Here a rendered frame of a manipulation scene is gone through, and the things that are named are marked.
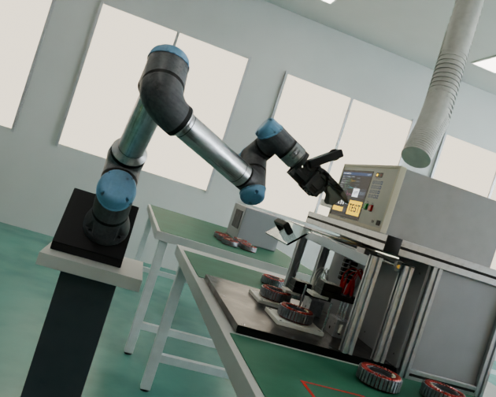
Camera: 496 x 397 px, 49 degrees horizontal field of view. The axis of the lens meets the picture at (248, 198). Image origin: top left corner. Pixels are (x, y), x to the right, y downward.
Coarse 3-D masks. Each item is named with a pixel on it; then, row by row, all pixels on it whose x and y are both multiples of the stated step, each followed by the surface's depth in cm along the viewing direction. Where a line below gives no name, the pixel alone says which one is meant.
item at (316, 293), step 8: (320, 280) 168; (320, 288) 167; (328, 288) 165; (336, 288) 166; (320, 296) 165; (328, 296) 165; (336, 296) 166; (344, 296) 166; (344, 304) 170; (344, 312) 168; (344, 320) 168
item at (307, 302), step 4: (308, 296) 194; (304, 300) 196; (308, 300) 193; (312, 300) 190; (316, 300) 191; (320, 300) 194; (304, 304) 195; (308, 304) 192; (312, 304) 190; (316, 304) 190; (320, 304) 191; (308, 308) 191; (312, 308) 190; (316, 308) 190; (320, 308) 191; (316, 312) 191; (320, 312) 191; (316, 316) 191
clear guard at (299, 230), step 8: (296, 224) 160; (272, 232) 164; (280, 232) 159; (296, 232) 152; (304, 232) 148; (320, 232) 147; (280, 240) 152; (288, 240) 148; (296, 240) 146; (344, 240) 149; (352, 240) 174; (368, 248) 150; (392, 256) 152
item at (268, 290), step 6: (264, 288) 188; (270, 288) 187; (276, 288) 194; (264, 294) 187; (270, 294) 186; (276, 294) 186; (282, 294) 186; (288, 294) 188; (276, 300) 185; (282, 300) 186; (288, 300) 188
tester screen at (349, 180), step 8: (344, 176) 198; (352, 176) 191; (360, 176) 185; (368, 176) 178; (344, 184) 196; (352, 184) 189; (360, 184) 183; (352, 192) 187; (360, 200) 179; (352, 216) 181
